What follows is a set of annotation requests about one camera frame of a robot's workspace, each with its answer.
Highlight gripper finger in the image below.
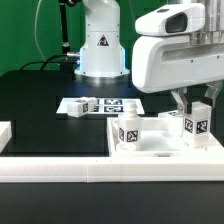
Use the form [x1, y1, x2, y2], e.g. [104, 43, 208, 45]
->
[171, 88, 192, 115]
[204, 80, 223, 108]

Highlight black cables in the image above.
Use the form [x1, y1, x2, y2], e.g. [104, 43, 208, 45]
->
[19, 53, 81, 72]

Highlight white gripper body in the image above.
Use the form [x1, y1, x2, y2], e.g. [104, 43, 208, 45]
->
[132, 35, 224, 93]

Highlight white paper with tags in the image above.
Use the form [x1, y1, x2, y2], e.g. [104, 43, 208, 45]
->
[56, 97, 146, 116]

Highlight white square tabletop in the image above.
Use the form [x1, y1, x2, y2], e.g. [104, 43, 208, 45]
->
[107, 117, 224, 157]

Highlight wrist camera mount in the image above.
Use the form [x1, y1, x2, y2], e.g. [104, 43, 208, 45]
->
[135, 3, 205, 36]

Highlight white U-shaped obstacle fence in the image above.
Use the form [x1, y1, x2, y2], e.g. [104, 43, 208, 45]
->
[0, 126, 224, 182]

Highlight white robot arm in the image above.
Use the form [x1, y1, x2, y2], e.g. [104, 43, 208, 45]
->
[75, 0, 224, 114]

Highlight black camera pole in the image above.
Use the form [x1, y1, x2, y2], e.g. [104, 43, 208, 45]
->
[58, 0, 82, 72]

